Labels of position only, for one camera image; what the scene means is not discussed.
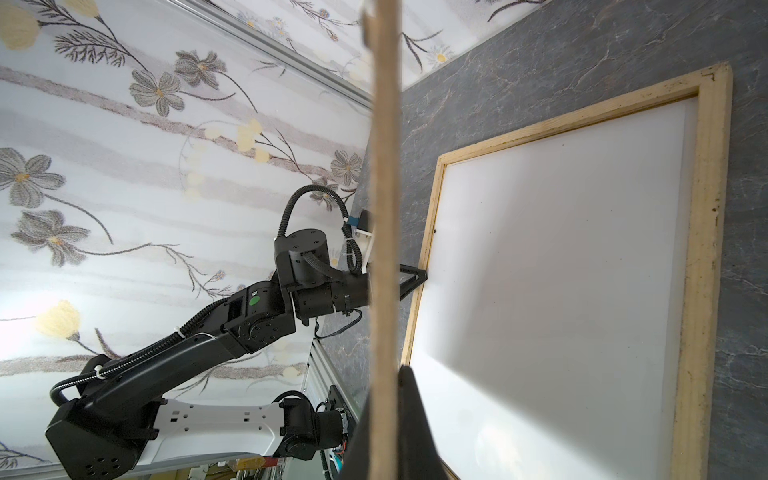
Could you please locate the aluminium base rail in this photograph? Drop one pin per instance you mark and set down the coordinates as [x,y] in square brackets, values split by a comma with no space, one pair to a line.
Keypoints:
[321,374]

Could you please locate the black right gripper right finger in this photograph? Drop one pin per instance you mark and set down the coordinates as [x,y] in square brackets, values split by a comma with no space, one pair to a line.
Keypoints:
[418,458]

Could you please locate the light wooden picture frame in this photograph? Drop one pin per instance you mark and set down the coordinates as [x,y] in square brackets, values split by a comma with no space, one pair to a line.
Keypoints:
[702,270]

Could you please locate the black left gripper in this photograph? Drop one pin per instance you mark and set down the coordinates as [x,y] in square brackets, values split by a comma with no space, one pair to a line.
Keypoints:
[352,291]

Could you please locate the brown wooden backing board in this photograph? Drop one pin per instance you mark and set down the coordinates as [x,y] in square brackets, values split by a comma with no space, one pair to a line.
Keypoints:
[382,22]

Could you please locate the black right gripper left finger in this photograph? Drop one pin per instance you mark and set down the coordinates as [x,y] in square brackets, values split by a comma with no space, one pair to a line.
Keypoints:
[356,460]

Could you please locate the white photo paper sheet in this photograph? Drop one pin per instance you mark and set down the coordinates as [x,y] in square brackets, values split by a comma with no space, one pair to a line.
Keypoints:
[552,300]

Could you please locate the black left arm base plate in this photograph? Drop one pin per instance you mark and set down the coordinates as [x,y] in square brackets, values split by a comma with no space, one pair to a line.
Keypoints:
[337,401]

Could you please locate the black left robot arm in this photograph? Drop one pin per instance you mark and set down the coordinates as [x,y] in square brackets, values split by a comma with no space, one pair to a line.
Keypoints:
[116,415]

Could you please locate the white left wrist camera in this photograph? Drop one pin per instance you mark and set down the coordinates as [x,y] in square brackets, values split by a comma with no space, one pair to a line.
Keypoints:
[362,229]

